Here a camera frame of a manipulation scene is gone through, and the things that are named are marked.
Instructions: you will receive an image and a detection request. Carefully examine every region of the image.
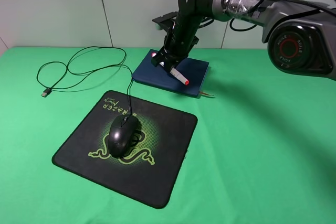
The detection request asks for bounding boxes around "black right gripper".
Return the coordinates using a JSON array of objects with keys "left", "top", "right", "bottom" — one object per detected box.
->
[{"left": 151, "top": 11, "right": 200, "bottom": 72}]

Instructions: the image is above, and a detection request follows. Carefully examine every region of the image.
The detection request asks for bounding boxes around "white marker pen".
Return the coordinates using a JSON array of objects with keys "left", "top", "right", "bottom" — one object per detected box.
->
[{"left": 151, "top": 52, "right": 190, "bottom": 87}]

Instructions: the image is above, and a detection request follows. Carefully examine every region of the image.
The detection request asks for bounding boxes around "black computer mouse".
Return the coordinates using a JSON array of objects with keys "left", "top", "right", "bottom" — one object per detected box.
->
[{"left": 107, "top": 114, "right": 139, "bottom": 158}]

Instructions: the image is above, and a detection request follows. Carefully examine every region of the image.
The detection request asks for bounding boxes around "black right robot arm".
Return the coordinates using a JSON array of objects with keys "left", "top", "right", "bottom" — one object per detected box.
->
[{"left": 152, "top": 0, "right": 335, "bottom": 80}]

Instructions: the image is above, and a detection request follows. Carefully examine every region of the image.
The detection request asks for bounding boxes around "blue notebook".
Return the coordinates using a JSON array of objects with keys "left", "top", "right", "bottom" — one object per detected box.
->
[{"left": 132, "top": 49, "right": 209, "bottom": 97}]

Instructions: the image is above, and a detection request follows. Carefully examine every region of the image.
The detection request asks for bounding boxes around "black razer mouse pad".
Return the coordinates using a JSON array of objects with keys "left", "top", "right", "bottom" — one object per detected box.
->
[{"left": 52, "top": 90, "right": 197, "bottom": 209}]

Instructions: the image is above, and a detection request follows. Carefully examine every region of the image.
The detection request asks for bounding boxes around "black mouse usb cable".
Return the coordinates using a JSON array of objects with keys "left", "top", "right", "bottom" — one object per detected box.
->
[{"left": 36, "top": 46, "right": 135, "bottom": 116}]

